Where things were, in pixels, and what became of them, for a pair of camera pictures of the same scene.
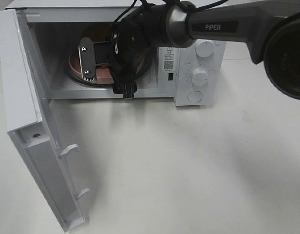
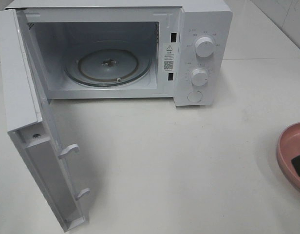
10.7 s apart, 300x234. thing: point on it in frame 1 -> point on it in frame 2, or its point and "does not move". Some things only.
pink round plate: (103, 74) -> (291, 151)
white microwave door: (31, 126) does not move
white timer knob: (199, 77) does not move
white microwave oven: (192, 76) does not move
